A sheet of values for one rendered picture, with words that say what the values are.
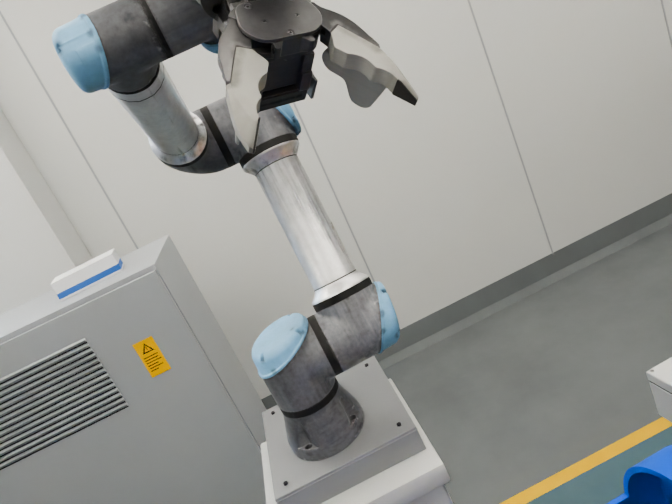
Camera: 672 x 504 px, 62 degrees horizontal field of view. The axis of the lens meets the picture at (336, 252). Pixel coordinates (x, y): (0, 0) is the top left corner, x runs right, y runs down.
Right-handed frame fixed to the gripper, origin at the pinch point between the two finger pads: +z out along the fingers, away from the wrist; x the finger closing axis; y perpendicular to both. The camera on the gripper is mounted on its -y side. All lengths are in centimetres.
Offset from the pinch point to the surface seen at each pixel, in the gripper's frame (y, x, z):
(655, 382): 53, -59, 34
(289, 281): 269, -86, -95
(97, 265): 165, 13, -90
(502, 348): 248, -171, 2
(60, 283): 169, 27, -89
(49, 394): 183, 44, -57
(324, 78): 187, -134, -168
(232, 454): 201, -6, -10
